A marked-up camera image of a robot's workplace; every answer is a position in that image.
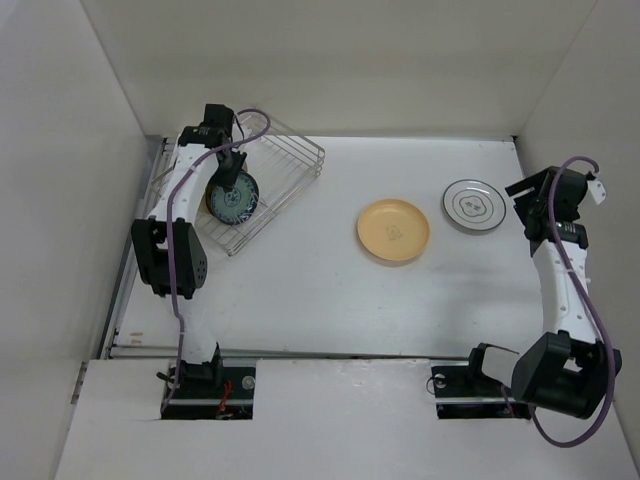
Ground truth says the blue patterned plate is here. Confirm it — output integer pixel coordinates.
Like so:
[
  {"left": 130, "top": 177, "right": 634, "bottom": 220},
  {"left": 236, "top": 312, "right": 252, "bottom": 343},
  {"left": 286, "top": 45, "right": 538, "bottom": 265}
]
[{"left": 205, "top": 171, "right": 260, "bottom": 225}]

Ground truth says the white plate black rim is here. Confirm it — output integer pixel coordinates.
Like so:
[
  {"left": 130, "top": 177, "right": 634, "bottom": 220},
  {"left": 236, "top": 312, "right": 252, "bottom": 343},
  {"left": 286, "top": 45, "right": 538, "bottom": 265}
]
[{"left": 441, "top": 179, "right": 506, "bottom": 233}]

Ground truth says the yellow bear plate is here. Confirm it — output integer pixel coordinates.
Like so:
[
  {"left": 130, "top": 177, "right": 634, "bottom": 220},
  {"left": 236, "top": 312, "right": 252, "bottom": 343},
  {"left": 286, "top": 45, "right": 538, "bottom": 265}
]
[{"left": 356, "top": 199, "right": 431, "bottom": 263}]

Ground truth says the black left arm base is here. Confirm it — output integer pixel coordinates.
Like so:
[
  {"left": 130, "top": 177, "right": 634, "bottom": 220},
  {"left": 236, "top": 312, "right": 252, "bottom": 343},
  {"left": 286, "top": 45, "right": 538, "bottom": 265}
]
[{"left": 156, "top": 364, "right": 256, "bottom": 421}]

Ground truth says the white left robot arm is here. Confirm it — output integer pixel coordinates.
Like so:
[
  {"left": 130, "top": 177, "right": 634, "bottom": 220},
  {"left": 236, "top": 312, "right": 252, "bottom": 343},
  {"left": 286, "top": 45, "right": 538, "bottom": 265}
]
[{"left": 131, "top": 104, "right": 246, "bottom": 390}]

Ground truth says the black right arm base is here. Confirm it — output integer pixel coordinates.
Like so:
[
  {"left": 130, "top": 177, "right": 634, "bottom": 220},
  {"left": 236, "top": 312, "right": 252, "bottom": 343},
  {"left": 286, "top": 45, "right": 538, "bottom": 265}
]
[{"left": 426, "top": 343, "right": 531, "bottom": 420}]

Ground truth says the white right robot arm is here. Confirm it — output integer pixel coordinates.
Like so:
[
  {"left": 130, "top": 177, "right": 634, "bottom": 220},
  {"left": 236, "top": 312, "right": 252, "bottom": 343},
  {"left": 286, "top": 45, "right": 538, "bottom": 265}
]
[{"left": 506, "top": 167, "right": 608, "bottom": 419}]

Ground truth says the yellow patterned plate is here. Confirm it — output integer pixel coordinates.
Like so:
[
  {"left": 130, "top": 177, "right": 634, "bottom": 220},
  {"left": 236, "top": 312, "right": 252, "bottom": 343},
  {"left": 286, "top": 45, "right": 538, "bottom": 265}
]
[{"left": 202, "top": 185, "right": 213, "bottom": 215}]

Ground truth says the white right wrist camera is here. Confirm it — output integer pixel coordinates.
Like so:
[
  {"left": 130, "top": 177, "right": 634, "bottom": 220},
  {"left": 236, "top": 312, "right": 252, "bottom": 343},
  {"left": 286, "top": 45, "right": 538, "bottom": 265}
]
[{"left": 587, "top": 173, "right": 607, "bottom": 206}]

